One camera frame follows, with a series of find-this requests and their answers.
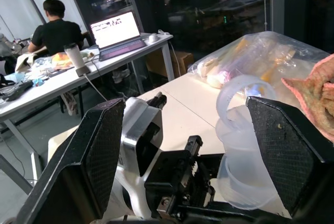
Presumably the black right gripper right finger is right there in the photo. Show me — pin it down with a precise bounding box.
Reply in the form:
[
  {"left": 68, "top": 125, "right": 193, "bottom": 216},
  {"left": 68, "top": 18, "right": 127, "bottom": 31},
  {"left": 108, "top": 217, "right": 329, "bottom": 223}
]
[{"left": 246, "top": 96, "right": 334, "bottom": 218}]

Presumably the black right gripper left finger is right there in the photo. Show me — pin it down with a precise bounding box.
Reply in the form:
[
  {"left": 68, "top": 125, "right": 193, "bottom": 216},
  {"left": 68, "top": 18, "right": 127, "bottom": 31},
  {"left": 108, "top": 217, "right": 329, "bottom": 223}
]
[{"left": 16, "top": 98, "right": 126, "bottom": 224}]

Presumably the stack of clear plastic cups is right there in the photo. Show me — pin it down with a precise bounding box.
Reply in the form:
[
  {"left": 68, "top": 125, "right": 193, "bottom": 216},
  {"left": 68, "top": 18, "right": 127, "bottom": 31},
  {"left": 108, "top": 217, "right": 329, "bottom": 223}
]
[{"left": 215, "top": 74, "right": 284, "bottom": 211}]

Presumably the pink cloth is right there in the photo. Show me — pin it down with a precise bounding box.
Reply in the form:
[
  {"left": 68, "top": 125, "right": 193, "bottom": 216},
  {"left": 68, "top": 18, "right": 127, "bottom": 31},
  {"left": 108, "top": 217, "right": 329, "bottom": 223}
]
[{"left": 281, "top": 53, "right": 334, "bottom": 143}]

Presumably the white desk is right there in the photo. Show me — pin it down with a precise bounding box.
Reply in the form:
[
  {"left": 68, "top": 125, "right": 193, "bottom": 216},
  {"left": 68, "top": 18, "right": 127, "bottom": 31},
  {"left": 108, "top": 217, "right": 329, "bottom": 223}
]
[{"left": 0, "top": 33, "right": 175, "bottom": 175}]

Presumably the black threaded bolt fitting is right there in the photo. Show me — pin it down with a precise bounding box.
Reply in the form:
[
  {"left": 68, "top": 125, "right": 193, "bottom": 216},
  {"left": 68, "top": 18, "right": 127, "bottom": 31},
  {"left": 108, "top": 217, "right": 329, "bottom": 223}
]
[{"left": 146, "top": 91, "right": 168, "bottom": 110}]

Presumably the black device on desk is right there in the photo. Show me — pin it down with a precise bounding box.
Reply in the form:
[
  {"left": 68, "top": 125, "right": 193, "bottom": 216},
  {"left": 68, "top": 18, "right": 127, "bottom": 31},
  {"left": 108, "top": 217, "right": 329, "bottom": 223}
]
[{"left": 1, "top": 79, "right": 34, "bottom": 102}]

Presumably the orange snack bag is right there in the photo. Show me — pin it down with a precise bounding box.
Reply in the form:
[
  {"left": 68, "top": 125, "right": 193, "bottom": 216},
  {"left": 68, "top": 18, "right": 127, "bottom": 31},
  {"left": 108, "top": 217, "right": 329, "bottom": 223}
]
[{"left": 51, "top": 53, "right": 73, "bottom": 69}]

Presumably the clear plastic bag with items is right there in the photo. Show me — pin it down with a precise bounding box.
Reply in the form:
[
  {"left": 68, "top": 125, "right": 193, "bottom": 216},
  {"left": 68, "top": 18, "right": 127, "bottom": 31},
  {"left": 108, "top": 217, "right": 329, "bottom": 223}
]
[{"left": 187, "top": 30, "right": 333, "bottom": 110}]

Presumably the white tumbler with dark lid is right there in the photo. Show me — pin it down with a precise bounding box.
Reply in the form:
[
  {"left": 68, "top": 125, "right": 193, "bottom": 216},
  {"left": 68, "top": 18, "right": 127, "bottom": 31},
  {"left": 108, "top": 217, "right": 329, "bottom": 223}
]
[{"left": 64, "top": 43, "right": 91, "bottom": 78}]

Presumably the cardboard box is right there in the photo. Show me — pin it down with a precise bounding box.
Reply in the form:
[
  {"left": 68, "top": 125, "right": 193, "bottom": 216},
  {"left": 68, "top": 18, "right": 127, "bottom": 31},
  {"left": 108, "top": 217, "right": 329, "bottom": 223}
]
[{"left": 145, "top": 48, "right": 195, "bottom": 79}]

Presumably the person in black shirt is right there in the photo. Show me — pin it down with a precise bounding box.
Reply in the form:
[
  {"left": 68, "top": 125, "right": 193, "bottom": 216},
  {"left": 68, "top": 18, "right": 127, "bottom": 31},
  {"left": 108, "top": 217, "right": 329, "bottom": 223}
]
[{"left": 27, "top": 0, "right": 84, "bottom": 56}]

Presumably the open laptop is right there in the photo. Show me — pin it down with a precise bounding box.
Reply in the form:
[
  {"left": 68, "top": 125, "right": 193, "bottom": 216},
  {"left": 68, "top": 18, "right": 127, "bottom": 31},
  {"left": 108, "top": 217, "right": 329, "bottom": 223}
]
[{"left": 89, "top": 11, "right": 148, "bottom": 62}]

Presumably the white cable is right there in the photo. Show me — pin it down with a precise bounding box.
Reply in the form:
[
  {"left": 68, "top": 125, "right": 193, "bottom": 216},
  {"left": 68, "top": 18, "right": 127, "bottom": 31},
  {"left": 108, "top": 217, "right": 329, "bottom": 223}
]
[{"left": 82, "top": 73, "right": 108, "bottom": 102}]

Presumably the window blind bead cord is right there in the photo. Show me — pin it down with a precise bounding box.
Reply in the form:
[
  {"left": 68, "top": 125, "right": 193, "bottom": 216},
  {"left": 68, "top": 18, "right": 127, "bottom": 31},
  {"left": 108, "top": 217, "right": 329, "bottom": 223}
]
[{"left": 263, "top": 0, "right": 275, "bottom": 32}]

